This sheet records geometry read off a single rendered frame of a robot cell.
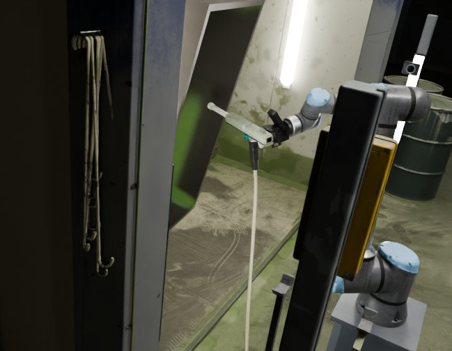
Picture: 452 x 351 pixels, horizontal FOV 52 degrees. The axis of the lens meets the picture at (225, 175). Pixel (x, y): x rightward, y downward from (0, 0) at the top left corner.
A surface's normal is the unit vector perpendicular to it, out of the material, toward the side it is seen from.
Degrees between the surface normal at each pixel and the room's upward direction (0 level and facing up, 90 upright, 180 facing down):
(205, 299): 0
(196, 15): 91
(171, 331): 0
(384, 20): 90
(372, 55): 90
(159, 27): 90
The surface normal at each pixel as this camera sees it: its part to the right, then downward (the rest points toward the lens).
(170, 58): 0.87, 0.30
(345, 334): -0.48, 0.32
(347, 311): 0.12, -0.90
